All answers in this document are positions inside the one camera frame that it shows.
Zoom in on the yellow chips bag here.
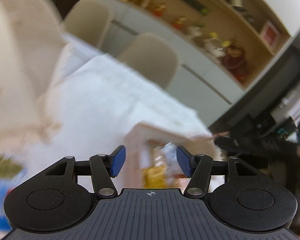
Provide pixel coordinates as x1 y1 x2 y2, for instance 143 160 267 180
141 164 168 189

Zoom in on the blue seaweed snack bag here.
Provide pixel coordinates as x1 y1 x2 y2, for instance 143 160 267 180
0 153 27 232

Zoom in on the square biscuit clear pack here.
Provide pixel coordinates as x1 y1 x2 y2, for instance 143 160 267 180
153 142 183 178

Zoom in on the pink open gift box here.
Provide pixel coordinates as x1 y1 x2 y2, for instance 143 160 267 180
120 123 222 190

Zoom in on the white knitted tablecloth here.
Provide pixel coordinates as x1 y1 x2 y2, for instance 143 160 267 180
27 55 220 189

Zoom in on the white sideboard cabinet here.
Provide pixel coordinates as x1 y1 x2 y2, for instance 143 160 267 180
90 0 243 106

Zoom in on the brown plush toy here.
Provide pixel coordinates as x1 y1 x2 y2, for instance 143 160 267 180
222 43 248 82

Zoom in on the red framed picture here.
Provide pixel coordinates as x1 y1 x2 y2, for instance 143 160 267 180
260 21 281 49

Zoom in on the beige chair right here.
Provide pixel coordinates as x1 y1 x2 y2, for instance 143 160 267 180
116 33 180 89

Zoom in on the beige chair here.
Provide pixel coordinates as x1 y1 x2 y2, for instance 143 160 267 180
116 33 180 89
63 0 114 48

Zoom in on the white plush toy figurine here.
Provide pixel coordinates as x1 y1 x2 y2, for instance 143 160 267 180
203 32 231 58

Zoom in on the beige chair left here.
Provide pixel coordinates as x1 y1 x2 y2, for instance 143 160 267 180
63 0 114 48

